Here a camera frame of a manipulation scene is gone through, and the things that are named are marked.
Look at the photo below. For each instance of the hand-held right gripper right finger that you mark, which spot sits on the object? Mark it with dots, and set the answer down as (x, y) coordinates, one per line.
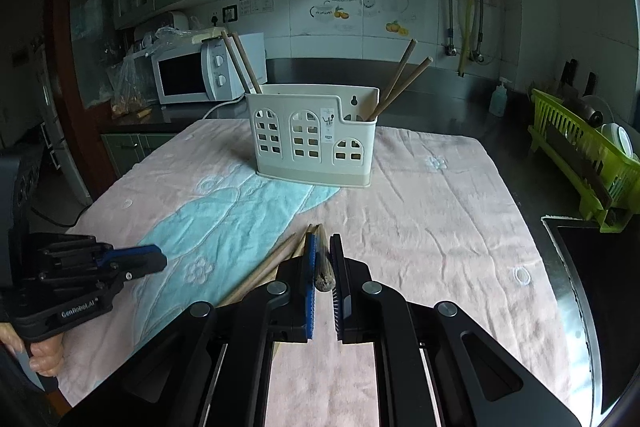
(338, 292)

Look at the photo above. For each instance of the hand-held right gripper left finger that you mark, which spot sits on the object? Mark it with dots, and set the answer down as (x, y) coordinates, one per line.
(311, 287)

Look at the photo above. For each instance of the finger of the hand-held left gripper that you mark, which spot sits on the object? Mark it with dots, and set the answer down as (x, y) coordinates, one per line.
(132, 252)
(145, 266)

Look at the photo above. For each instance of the brown wooden chopstick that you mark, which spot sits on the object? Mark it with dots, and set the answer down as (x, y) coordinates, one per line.
(247, 64)
(395, 74)
(324, 267)
(405, 82)
(236, 62)

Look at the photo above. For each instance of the pile of wooden chopsticks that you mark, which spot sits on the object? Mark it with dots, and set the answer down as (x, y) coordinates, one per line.
(265, 269)

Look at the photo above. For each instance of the cream plastic utensil holder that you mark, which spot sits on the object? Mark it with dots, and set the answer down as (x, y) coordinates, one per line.
(310, 179)

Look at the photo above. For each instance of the person's left hand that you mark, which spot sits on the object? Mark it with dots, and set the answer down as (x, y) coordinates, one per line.
(47, 357)

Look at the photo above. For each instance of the silver refrigerator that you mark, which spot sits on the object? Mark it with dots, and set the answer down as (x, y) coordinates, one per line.
(70, 177)

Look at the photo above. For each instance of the green base cabinet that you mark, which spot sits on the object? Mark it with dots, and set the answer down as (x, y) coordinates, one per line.
(130, 152)

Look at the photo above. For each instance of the pink printed blanket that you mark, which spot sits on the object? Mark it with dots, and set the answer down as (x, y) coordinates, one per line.
(425, 232)

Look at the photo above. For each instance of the clear plastic bag of food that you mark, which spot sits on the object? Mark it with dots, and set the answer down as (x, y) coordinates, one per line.
(127, 97)

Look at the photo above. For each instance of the white microwave oven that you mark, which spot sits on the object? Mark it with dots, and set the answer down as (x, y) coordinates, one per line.
(207, 82)

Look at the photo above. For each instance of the white rounded appliance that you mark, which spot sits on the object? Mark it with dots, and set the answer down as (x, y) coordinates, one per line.
(170, 21)

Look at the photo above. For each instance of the blue soap bottle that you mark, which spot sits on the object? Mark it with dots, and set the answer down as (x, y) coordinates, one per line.
(497, 102)

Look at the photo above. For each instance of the green plastic dish rack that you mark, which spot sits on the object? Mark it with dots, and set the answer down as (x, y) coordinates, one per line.
(550, 117)

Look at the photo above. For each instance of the white paper notice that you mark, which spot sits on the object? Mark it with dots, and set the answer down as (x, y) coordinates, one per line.
(256, 5)

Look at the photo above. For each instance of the white plate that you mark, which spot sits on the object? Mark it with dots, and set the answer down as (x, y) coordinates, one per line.
(617, 139)

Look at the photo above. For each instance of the wall socket with plug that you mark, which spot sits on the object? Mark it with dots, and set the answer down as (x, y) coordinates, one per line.
(230, 14)

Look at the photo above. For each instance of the fruit wall sticker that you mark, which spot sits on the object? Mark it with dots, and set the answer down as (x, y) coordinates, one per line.
(360, 4)

